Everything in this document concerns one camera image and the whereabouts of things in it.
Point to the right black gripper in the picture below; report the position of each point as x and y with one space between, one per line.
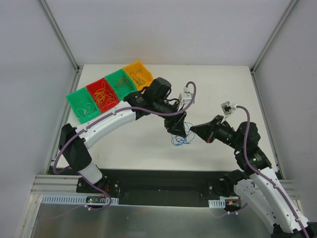
215 129

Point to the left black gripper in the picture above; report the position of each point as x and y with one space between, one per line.
172 120

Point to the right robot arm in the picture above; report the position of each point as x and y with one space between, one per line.
255 182

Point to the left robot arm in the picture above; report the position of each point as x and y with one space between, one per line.
75 142

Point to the orange plastic bin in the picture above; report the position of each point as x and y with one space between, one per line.
139 74

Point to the green plastic bin upper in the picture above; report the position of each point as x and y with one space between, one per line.
121 83

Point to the green plastic bin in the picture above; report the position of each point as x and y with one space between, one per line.
83 105
121 83

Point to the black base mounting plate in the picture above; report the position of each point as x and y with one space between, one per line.
169 188

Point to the red plastic bin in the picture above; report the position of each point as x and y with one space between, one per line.
103 95

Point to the green plastic bin lower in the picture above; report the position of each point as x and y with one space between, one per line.
83 105

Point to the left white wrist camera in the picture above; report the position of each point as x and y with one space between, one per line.
185 97

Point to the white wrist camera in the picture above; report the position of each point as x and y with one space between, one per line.
185 97
228 109

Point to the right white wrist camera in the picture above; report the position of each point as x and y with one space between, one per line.
228 109

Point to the right white cable duct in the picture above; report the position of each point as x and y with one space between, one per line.
217 203

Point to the white cable duct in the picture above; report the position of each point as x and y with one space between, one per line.
217 203
78 200

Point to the left aluminium frame post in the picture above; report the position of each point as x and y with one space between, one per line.
58 33

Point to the aluminium frame post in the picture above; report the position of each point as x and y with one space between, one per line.
274 34
58 33

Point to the left white cable duct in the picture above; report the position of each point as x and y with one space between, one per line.
78 200

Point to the right aluminium frame post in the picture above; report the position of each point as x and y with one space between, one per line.
274 34

